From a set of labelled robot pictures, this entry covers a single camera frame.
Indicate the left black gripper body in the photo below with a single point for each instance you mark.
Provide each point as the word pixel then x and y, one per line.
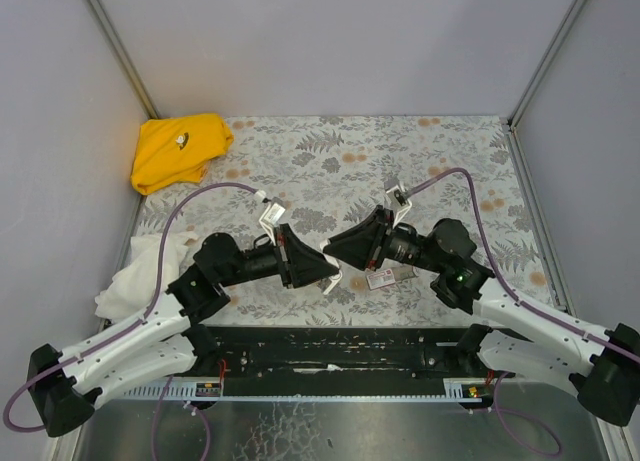
pixel 284 256

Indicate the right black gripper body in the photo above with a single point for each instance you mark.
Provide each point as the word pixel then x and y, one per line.
pixel 381 239

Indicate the red white staple box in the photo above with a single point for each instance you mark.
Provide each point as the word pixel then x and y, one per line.
pixel 384 278

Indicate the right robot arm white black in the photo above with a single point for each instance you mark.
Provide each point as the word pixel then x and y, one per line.
pixel 597 365

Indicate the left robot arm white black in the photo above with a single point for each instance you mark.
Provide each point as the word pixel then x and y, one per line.
pixel 69 385

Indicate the floral patterned table mat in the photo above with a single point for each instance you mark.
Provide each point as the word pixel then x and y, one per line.
pixel 330 173

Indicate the white crumpled cloth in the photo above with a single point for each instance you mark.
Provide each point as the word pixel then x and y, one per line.
pixel 132 287

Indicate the yellow folded cloth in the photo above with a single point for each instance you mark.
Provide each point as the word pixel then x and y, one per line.
pixel 174 150

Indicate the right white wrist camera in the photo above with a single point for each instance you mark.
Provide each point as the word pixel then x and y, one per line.
pixel 400 203

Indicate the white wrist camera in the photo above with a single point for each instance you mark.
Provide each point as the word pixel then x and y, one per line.
pixel 274 209
pixel 400 203

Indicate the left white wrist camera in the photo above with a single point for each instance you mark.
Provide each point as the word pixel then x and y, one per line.
pixel 274 209

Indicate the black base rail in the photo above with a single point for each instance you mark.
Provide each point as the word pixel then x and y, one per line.
pixel 238 352

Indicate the white slotted cable duct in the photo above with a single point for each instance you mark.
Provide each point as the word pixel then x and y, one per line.
pixel 196 392

